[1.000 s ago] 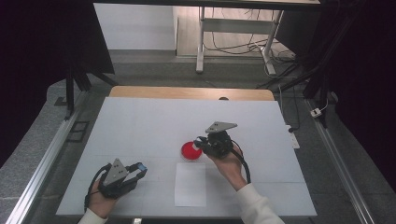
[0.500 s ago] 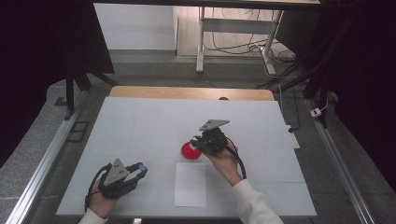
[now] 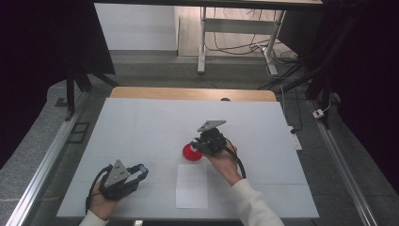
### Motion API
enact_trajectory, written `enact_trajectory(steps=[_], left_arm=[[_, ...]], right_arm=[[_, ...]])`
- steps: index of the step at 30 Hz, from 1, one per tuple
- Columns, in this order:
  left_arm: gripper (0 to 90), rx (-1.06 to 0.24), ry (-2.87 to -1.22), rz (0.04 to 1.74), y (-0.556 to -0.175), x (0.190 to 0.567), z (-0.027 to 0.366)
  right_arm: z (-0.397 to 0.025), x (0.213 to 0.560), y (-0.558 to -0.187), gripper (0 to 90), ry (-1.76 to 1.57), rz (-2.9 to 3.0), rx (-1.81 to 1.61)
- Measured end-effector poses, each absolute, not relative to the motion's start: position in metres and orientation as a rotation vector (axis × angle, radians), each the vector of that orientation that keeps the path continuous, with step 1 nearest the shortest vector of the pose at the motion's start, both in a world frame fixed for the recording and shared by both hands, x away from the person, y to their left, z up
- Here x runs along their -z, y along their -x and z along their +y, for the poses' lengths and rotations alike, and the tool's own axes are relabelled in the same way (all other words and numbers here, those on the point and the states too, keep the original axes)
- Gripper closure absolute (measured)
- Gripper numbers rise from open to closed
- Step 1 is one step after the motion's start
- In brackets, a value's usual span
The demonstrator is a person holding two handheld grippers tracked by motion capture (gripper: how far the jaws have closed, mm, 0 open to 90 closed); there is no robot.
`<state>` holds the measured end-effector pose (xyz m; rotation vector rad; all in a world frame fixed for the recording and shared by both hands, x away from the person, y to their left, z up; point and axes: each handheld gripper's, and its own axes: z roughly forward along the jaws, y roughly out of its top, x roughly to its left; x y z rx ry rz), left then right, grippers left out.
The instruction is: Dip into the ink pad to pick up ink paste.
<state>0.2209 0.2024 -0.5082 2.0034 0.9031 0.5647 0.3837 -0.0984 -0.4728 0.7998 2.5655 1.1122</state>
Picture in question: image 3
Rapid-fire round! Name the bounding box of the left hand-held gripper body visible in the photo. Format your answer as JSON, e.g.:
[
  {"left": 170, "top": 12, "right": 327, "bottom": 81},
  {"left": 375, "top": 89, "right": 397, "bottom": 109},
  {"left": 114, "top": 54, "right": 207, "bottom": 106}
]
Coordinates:
[{"left": 99, "top": 158, "right": 140, "bottom": 202}]

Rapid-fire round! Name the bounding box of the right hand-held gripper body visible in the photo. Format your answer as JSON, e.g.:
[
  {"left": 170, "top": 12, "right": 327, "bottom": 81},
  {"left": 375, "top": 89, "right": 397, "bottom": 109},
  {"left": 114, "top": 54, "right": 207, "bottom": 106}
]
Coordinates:
[{"left": 196, "top": 120, "right": 228, "bottom": 157}]

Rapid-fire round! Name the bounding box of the round red ink pad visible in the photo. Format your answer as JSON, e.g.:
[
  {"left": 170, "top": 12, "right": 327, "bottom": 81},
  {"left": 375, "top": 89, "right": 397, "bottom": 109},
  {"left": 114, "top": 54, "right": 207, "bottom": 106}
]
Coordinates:
[{"left": 182, "top": 143, "right": 204, "bottom": 163}]

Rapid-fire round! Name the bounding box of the white paper sheet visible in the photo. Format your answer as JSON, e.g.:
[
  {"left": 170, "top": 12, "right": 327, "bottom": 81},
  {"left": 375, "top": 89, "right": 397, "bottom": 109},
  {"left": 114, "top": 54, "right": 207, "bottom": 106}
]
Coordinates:
[{"left": 175, "top": 163, "right": 209, "bottom": 210}]

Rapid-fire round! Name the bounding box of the person's left hand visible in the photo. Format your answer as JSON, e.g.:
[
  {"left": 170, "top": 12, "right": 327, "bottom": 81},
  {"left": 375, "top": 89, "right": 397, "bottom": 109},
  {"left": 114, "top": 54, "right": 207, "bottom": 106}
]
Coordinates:
[{"left": 88, "top": 181, "right": 127, "bottom": 221}]

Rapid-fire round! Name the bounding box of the person's right hand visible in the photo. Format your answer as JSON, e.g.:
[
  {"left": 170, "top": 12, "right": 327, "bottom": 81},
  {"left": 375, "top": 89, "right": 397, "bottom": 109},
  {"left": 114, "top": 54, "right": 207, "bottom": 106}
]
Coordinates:
[{"left": 202, "top": 144, "right": 245, "bottom": 187}]

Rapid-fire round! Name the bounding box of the large white table cover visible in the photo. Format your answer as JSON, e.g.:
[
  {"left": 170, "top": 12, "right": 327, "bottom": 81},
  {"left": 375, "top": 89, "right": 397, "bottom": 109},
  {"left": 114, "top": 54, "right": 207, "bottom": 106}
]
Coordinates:
[{"left": 56, "top": 97, "right": 320, "bottom": 219}]

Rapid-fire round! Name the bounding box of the person's left white sleeve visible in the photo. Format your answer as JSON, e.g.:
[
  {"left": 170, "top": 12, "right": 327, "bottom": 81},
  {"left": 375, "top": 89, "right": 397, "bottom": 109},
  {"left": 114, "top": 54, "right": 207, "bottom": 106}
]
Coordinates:
[{"left": 78, "top": 209, "right": 110, "bottom": 226}]

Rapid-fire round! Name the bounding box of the person's white sleeve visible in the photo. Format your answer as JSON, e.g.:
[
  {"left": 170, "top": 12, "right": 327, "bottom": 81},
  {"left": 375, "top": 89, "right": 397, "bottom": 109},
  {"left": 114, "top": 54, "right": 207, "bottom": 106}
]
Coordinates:
[
  {"left": 78, "top": 209, "right": 110, "bottom": 226},
  {"left": 231, "top": 178, "right": 286, "bottom": 226}
]

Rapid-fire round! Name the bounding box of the wooden table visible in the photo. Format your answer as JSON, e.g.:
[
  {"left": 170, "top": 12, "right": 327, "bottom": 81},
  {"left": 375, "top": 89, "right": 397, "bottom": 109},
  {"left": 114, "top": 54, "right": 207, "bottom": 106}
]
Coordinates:
[{"left": 109, "top": 86, "right": 278, "bottom": 103}]

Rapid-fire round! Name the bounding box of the person's right white sleeve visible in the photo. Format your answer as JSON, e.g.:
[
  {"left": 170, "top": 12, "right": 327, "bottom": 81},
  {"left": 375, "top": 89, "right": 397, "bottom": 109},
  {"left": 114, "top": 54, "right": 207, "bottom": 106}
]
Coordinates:
[{"left": 231, "top": 178, "right": 286, "bottom": 226}]

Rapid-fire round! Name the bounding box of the black curtain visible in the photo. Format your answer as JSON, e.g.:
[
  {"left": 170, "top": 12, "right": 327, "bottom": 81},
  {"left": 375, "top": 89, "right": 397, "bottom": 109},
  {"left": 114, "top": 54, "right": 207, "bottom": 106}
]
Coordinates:
[
  {"left": 277, "top": 0, "right": 399, "bottom": 197},
  {"left": 0, "top": 0, "right": 117, "bottom": 170}
]

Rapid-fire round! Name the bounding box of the left hand-held gripper black cable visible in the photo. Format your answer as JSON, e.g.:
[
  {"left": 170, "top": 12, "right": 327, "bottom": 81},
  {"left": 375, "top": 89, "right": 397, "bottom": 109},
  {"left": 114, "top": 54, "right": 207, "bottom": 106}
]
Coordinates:
[{"left": 85, "top": 164, "right": 115, "bottom": 216}]

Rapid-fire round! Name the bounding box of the hand-held gripper black cable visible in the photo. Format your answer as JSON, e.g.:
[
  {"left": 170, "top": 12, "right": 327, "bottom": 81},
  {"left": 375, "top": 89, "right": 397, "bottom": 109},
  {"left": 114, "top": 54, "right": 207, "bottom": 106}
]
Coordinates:
[
  {"left": 85, "top": 164, "right": 115, "bottom": 216},
  {"left": 221, "top": 137, "right": 247, "bottom": 181}
]

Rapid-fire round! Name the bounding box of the right hand-held gripper black cable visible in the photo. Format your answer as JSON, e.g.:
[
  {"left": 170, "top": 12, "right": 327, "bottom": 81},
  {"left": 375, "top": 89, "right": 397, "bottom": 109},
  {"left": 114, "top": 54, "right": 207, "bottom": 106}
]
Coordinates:
[{"left": 221, "top": 137, "right": 247, "bottom": 181}]

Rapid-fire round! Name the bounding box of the black floor socket frame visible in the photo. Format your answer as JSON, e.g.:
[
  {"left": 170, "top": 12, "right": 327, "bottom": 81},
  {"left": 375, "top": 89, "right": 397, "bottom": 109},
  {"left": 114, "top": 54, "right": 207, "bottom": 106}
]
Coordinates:
[{"left": 66, "top": 121, "right": 91, "bottom": 145}]

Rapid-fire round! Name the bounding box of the aluminium rail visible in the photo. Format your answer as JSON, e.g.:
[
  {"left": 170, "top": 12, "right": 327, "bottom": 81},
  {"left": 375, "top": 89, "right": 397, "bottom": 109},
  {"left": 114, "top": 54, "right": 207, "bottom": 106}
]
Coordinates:
[
  {"left": 5, "top": 92, "right": 90, "bottom": 226},
  {"left": 306, "top": 99, "right": 380, "bottom": 226}
]

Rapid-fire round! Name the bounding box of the tangle of black floor cables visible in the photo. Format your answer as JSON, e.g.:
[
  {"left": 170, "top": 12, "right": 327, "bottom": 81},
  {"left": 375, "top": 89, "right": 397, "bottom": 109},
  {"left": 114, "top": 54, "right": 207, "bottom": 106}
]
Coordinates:
[{"left": 203, "top": 8, "right": 314, "bottom": 92}]

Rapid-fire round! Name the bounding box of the white metal desk frame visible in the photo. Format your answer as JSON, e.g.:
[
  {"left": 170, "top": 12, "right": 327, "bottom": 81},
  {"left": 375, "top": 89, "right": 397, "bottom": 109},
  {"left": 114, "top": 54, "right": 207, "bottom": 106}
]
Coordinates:
[{"left": 197, "top": 6, "right": 287, "bottom": 77}]

